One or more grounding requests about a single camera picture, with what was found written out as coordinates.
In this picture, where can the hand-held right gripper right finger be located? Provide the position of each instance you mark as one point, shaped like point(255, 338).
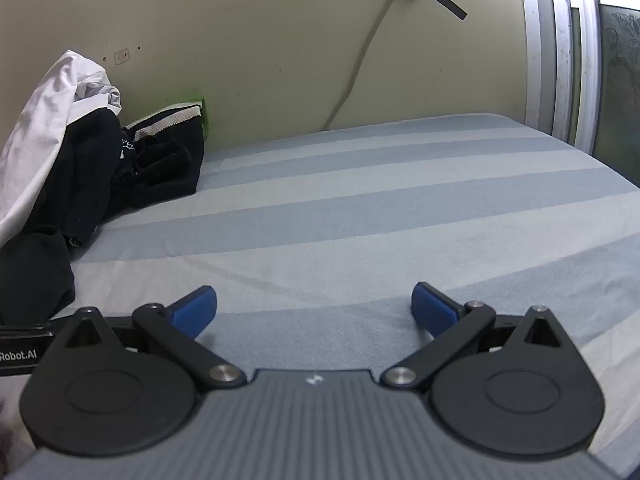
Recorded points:
point(432, 310)

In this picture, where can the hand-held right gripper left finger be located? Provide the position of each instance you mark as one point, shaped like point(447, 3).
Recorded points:
point(192, 310)

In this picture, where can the white shirt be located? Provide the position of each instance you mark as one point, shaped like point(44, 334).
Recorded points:
point(45, 110)

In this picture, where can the striped blue bed sheet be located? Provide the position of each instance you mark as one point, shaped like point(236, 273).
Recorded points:
point(350, 210)

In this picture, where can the dark navy garment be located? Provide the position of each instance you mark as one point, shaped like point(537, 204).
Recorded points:
point(85, 170)

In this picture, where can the frosted glass door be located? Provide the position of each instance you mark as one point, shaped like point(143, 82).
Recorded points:
point(620, 60)

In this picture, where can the white wall socket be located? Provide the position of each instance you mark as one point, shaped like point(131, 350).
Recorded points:
point(121, 56)

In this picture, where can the grey sliding door frame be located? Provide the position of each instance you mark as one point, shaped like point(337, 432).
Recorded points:
point(545, 50)

